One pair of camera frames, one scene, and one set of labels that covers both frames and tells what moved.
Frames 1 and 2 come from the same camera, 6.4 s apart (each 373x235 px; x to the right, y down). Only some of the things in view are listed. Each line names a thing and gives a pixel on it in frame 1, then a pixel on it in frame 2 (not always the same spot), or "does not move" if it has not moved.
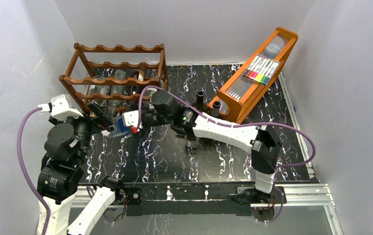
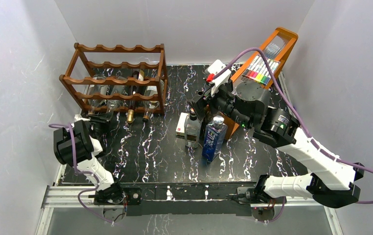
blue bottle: [117, 128] → [215, 138]
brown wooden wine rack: [130, 72] does not move
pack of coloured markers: [261, 69] does not move
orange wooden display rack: [238, 100] does not move
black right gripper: [143, 124] → [199, 108]
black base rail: [197, 199] does not move
